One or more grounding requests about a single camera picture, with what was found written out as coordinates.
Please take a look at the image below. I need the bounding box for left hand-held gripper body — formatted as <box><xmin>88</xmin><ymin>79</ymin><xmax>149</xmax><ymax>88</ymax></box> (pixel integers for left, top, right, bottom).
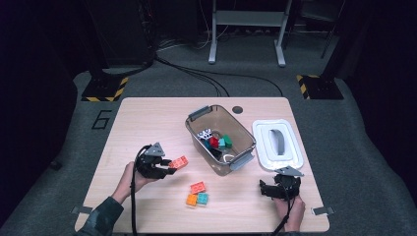
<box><xmin>136</xmin><ymin>142</ymin><xmax>166</xmax><ymax>180</ymax></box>

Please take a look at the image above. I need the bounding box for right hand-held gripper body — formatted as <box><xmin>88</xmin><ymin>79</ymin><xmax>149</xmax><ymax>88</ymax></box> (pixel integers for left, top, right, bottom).
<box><xmin>274</xmin><ymin>165</ymin><xmax>305</xmax><ymax>201</ymax></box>

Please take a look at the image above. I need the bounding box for salmon toy brick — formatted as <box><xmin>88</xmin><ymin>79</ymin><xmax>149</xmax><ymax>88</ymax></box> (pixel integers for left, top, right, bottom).
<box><xmin>190</xmin><ymin>181</ymin><xmax>208</xmax><ymax>195</ymax></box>
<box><xmin>167</xmin><ymin>154</ymin><xmax>190</xmax><ymax>170</ymax></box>

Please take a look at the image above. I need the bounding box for clear plastic storage box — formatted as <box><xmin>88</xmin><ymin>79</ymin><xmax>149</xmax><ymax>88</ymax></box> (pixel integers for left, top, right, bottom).
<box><xmin>185</xmin><ymin>103</ymin><xmax>258</xmax><ymax>177</ymax></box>

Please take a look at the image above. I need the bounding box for person's left hand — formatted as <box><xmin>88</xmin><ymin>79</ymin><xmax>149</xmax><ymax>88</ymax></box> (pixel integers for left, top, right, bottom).
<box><xmin>111</xmin><ymin>161</ymin><xmax>156</xmax><ymax>205</ymax></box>

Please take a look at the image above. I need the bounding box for person's right hand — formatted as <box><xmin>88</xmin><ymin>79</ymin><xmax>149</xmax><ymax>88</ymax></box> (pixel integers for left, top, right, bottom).
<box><xmin>274</xmin><ymin>196</ymin><xmax>306</xmax><ymax>233</ymax></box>

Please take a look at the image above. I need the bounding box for grey tape piece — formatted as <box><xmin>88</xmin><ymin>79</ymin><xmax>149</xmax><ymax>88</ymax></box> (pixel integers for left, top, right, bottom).
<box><xmin>71</xmin><ymin>206</ymin><xmax>93</xmax><ymax>215</ymax></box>
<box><xmin>312</xmin><ymin>206</ymin><xmax>335</xmax><ymax>216</ymax></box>

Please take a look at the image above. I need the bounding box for white bin lid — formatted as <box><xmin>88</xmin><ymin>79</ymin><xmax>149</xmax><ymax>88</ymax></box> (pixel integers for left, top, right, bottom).
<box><xmin>251</xmin><ymin>118</ymin><xmax>305</xmax><ymax>172</ymax></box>

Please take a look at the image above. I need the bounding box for white black patterned toy brick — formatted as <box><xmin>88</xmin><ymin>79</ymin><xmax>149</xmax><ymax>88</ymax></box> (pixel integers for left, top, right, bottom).
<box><xmin>197</xmin><ymin>128</ymin><xmax>213</xmax><ymax>141</ymax></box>

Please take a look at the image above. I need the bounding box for black striped stand base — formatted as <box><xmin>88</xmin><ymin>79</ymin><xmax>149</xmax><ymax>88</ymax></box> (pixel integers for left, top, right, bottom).
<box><xmin>81</xmin><ymin>76</ymin><xmax>130</xmax><ymax>102</ymax></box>
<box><xmin>296</xmin><ymin>74</ymin><xmax>344</xmax><ymax>100</ymax></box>

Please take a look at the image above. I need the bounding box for right hand-held gripper cable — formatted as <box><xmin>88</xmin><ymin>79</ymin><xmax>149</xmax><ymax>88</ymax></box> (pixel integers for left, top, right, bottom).
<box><xmin>270</xmin><ymin>183</ymin><xmax>294</xmax><ymax>236</ymax></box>

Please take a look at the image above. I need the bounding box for hand-held gripper cable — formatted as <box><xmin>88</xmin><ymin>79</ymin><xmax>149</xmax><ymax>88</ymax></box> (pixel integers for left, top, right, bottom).
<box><xmin>270</xmin><ymin>183</ymin><xmax>294</xmax><ymax>236</ymax></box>
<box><xmin>130</xmin><ymin>145</ymin><xmax>152</xmax><ymax>236</ymax></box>

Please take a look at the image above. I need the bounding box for left hand-held gripper cable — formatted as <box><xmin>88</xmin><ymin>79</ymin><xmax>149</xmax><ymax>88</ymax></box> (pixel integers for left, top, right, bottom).
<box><xmin>130</xmin><ymin>145</ymin><xmax>152</xmax><ymax>236</ymax></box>

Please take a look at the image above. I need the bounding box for black floor cable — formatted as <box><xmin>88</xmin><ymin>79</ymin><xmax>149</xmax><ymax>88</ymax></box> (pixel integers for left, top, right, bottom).
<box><xmin>153</xmin><ymin>57</ymin><xmax>230</xmax><ymax>98</ymax></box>
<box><xmin>153</xmin><ymin>55</ymin><xmax>284</xmax><ymax>98</ymax></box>

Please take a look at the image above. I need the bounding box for white metal stand frame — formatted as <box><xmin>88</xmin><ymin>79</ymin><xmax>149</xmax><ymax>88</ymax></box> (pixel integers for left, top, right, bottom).
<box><xmin>208</xmin><ymin>0</ymin><xmax>294</xmax><ymax>68</ymax></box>

